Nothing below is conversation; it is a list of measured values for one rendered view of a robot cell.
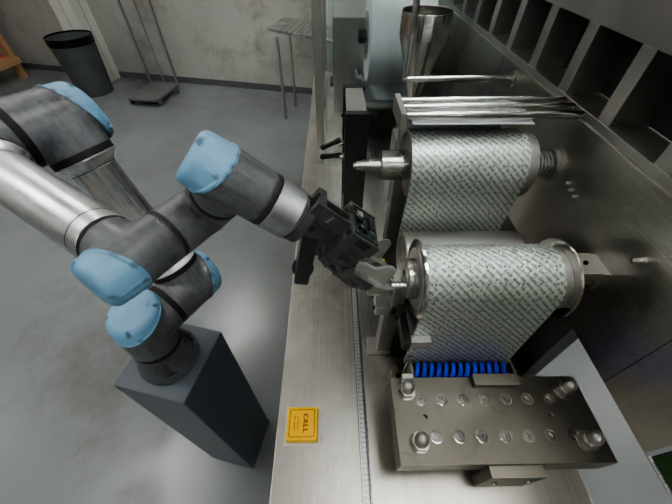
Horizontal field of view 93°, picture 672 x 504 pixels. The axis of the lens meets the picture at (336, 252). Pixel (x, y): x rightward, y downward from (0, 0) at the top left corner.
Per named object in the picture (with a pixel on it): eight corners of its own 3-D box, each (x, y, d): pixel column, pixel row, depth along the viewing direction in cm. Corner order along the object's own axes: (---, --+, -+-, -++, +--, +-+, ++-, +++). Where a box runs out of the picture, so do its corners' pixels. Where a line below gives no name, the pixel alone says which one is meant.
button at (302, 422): (289, 410, 77) (288, 406, 75) (318, 409, 77) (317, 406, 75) (286, 443, 72) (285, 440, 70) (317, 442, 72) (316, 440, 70)
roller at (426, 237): (394, 255, 82) (401, 220, 73) (493, 255, 82) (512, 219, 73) (401, 294, 74) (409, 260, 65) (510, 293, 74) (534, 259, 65)
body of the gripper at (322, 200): (383, 253, 45) (316, 212, 40) (343, 282, 50) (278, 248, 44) (378, 218, 51) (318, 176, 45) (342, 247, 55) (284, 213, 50)
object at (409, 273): (402, 250, 61) (411, 274, 55) (413, 250, 61) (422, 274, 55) (398, 282, 65) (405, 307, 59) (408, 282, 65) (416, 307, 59)
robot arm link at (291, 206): (250, 235, 42) (259, 197, 48) (279, 250, 45) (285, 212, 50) (281, 200, 38) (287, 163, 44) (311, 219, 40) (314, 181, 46)
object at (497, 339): (403, 360, 73) (418, 318, 59) (506, 359, 73) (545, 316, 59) (403, 362, 72) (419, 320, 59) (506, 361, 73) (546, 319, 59)
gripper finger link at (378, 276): (415, 289, 50) (373, 257, 46) (387, 305, 53) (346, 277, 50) (414, 275, 52) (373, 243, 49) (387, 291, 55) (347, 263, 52)
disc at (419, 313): (402, 272, 70) (415, 222, 59) (405, 272, 70) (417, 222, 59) (414, 333, 60) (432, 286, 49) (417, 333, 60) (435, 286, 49)
